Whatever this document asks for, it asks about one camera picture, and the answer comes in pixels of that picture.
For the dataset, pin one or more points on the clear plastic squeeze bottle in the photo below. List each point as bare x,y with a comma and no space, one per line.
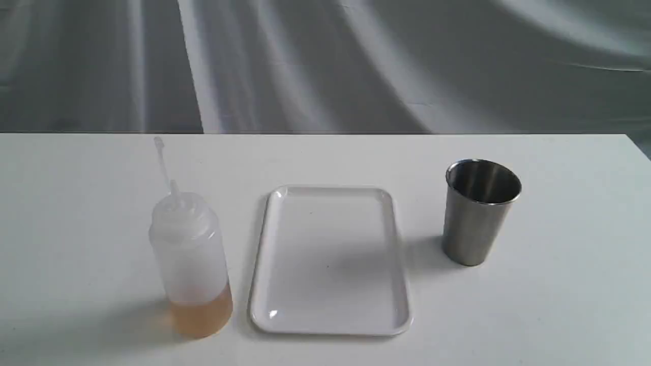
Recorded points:
185,235

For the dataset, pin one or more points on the stainless steel cup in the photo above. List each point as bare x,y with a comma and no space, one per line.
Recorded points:
480,194

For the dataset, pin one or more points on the white rectangular plastic tray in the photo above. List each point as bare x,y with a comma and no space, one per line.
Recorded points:
330,263

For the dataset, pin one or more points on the grey fabric backdrop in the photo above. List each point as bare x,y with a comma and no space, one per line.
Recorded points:
327,67

